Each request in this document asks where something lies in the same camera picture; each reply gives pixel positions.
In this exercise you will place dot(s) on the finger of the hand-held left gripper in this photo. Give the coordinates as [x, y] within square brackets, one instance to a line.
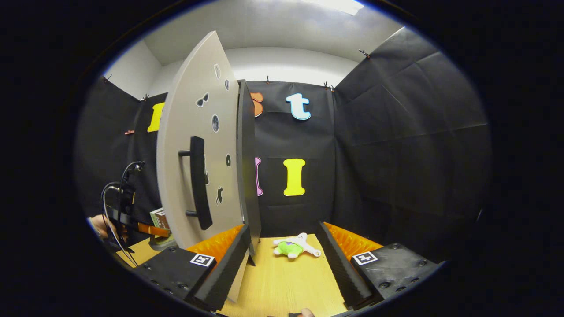
[154, 230]

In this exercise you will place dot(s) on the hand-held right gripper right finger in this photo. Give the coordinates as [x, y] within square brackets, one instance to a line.
[339, 266]

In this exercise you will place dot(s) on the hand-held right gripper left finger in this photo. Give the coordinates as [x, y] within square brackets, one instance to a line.
[224, 270]

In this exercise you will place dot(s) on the grey green coaster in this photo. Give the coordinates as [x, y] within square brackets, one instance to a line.
[165, 243]

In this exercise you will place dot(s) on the beige cabinet door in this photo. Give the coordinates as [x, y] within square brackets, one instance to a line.
[180, 132]

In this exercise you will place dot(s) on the green plush toy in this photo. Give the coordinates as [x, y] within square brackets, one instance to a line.
[291, 248]

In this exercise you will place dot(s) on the black backdrop cloth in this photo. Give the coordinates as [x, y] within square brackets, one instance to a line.
[396, 154]

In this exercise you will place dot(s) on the large ceiling light panel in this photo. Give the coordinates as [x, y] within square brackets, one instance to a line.
[339, 6]

